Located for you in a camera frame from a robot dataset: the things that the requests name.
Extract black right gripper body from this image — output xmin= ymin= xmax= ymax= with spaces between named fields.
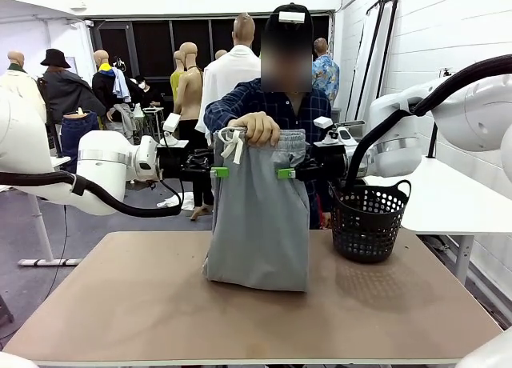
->
xmin=315 ymin=145 xmax=348 ymax=182

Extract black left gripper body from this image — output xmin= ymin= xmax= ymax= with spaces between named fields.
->
xmin=157 ymin=149 xmax=190 ymax=182

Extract grey training pants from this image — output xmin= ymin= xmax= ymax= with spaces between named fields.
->
xmin=202 ymin=127 xmax=311 ymax=294

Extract person's right forearm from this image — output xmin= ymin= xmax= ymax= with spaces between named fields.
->
xmin=203 ymin=98 xmax=258 ymax=130

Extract person's right hand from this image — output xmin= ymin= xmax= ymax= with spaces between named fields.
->
xmin=228 ymin=111 xmax=282 ymax=149

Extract white cloth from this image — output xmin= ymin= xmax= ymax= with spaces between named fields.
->
xmin=156 ymin=194 xmax=196 ymax=211

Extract red box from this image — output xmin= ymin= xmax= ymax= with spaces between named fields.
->
xmin=315 ymin=181 xmax=334 ymax=230

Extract person in plaid shirt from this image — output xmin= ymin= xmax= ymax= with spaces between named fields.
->
xmin=203 ymin=2 xmax=334 ymax=230

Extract bare mannequin black trousers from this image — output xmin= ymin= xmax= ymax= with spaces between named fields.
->
xmin=170 ymin=42 xmax=215 ymax=222

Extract black perforated laundry basket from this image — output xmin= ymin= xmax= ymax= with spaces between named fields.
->
xmin=327 ymin=178 xmax=413 ymax=264

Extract seated person with mask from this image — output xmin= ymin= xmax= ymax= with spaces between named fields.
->
xmin=134 ymin=74 xmax=162 ymax=107

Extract mannequin in yellow-green top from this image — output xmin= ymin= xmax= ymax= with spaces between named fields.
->
xmin=170 ymin=50 xmax=187 ymax=103

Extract mannequin in white shirt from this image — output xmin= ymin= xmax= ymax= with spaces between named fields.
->
xmin=195 ymin=12 xmax=263 ymax=135

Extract half mannequin in jeans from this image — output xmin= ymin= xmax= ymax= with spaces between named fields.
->
xmin=60 ymin=107 xmax=101 ymax=175

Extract black tripod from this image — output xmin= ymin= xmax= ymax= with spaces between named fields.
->
xmin=426 ymin=66 xmax=454 ymax=159

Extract black framed white panel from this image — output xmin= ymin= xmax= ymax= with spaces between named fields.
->
xmin=371 ymin=0 xmax=400 ymax=101
xmin=345 ymin=0 xmax=387 ymax=123

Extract mannequin with yellow scarf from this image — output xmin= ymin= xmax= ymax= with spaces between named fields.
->
xmin=91 ymin=49 xmax=134 ymax=114

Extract white side table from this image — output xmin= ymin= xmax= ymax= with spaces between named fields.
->
xmin=361 ymin=155 xmax=512 ymax=286

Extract mannequin in dark coat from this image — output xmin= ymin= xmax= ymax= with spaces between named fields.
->
xmin=38 ymin=48 xmax=107 ymax=125

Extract white table with leg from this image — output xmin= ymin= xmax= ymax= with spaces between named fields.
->
xmin=0 ymin=183 xmax=83 ymax=267

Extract black cap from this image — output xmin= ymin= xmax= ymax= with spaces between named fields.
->
xmin=265 ymin=2 xmax=314 ymax=34

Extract black brimmed hat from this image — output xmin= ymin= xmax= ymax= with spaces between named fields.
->
xmin=40 ymin=48 xmax=72 ymax=70

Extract mannequin in cream coat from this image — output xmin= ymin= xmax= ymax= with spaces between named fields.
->
xmin=0 ymin=50 xmax=47 ymax=123

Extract black stand foot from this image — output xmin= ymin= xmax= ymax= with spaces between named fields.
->
xmin=0 ymin=293 xmax=15 ymax=326

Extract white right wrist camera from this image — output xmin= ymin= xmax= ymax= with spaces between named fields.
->
xmin=312 ymin=116 xmax=366 ymax=147

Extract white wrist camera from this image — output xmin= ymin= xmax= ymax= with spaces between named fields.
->
xmin=158 ymin=112 xmax=190 ymax=150
xmin=312 ymin=116 xmax=366 ymax=147

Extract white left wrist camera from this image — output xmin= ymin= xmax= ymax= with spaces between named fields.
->
xmin=158 ymin=112 xmax=190 ymax=150

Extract thin black floor cable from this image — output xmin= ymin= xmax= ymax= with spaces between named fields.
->
xmin=0 ymin=206 xmax=70 ymax=342

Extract black left arm hose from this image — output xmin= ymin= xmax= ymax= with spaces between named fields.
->
xmin=0 ymin=170 xmax=184 ymax=218

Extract black arm hose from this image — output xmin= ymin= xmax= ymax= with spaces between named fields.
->
xmin=344 ymin=53 xmax=512 ymax=190
xmin=0 ymin=170 xmax=184 ymax=218

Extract white head mounted camera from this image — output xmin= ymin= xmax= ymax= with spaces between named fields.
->
xmin=278 ymin=10 xmax=306 ymax=25

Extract black right arm hose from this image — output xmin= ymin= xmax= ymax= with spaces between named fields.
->
xmin=344 ymin=53 xmax=512 ymax=190

